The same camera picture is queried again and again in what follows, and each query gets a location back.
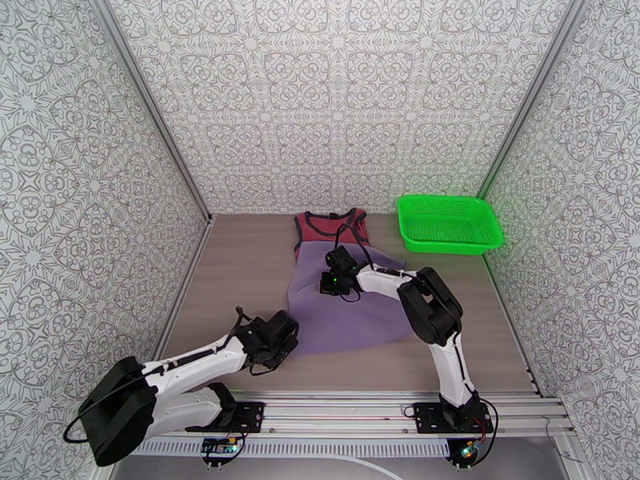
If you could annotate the lilac garment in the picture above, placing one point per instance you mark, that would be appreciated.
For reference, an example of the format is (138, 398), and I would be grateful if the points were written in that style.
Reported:
(350, 318)

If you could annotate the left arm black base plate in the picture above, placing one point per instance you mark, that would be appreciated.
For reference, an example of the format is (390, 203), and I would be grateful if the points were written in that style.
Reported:
(247, 416)

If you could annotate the green plastic basket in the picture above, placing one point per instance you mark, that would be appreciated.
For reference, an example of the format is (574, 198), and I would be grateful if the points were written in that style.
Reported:
(445, 223)

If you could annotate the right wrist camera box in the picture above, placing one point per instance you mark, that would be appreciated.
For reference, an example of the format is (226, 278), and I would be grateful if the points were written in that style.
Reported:
(340, 257)

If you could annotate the aluminium mounting rail frame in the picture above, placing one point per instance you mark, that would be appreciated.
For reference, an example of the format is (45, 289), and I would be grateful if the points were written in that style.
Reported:
(340, 413)

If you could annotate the aluminium corner post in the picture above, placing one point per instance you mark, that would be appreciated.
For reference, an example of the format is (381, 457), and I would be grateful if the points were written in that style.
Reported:
(525, 108)
(150, 103)

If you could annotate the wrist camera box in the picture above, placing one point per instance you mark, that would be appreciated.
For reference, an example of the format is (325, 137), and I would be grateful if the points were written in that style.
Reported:
(340, 257)
(283, 327)

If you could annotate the red tank top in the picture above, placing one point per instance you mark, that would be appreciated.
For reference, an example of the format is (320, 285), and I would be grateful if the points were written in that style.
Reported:
(320, 231)

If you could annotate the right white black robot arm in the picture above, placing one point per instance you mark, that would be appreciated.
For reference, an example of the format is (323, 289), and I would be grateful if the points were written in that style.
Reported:
(430, 308)

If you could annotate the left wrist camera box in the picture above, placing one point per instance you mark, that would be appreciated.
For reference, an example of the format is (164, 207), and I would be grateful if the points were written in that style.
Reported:
(283, 327)

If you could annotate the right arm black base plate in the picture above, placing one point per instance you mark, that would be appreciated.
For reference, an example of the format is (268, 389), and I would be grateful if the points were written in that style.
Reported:
(427, 418)

